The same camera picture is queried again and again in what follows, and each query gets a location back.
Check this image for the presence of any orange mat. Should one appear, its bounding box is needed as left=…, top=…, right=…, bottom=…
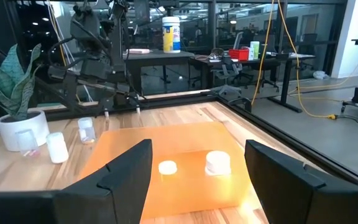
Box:
left=79, top=121, right=258, bottom=220

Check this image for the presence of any flat pink item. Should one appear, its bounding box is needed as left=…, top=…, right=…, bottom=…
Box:
left=126, top=48, right=152, bottom=55

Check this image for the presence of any green white container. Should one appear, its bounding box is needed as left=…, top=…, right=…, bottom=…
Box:
left=249, top=40, right=261, bottom=60

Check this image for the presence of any red plastic bin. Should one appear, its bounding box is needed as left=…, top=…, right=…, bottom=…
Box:
left=228, top=48, right=250, bottom=62

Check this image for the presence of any grey office chair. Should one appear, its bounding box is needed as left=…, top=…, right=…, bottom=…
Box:
left=210, top=30, right=252, bottom=98

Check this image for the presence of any black office chair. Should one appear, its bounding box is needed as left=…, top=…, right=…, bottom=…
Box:
left=258, top=34, right=282, bottom=93

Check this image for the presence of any snake plant in white pot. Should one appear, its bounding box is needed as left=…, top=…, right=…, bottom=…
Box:
left=0, top=43, right=50, bottom=152

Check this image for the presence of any headset on desk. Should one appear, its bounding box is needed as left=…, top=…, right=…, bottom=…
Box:
left=208, top=47, right=226, bottom=60

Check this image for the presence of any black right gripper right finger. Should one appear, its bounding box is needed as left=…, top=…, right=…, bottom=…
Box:
left=244, top=139, right=358, bottom=224

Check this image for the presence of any white bag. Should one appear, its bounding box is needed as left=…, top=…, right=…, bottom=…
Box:
left=312, top=70, right=331, bottom=80

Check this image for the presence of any yellow cable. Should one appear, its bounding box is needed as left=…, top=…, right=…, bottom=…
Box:
left=277, top=0, right=338, bottom=121
left=251, top=0, right=275, bottom=106

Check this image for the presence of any small clear cup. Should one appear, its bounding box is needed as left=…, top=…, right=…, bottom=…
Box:
left=14, top=128, right=40, bottom=157

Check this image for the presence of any white opaque pill bottle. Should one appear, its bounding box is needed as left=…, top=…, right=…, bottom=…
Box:
left=45, top=131, right=70, bottom=164

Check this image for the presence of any clear pill bottle white cap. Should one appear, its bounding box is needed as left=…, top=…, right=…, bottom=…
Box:
left=77, top=116, right=97, bottom=145

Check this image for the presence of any long black desk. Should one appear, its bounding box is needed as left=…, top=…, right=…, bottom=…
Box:
left=190, top=53, right=317, bottom=113

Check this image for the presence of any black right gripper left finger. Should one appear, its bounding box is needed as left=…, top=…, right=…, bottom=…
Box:
left=0, top=138, right=154, bottom=224

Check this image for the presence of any small black desk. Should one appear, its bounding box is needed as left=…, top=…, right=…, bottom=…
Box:
left=123, top=50, right=196, bottom=95

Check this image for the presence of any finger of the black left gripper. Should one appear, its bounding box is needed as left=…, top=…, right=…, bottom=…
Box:
left=47, top=64, right=81, bottom=79
left=62, top=74, right=80, bottom=111

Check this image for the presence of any white yellow wipes canister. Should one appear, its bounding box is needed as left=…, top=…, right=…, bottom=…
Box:
left=162, top=16, right=181, bottom=54

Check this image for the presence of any small white lid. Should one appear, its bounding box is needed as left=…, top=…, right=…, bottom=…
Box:
left=158, top=160, right=178, bottom=176

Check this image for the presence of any wide white pill bottle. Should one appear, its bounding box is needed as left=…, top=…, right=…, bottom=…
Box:
left=204, top=150, right=232, bottom=177

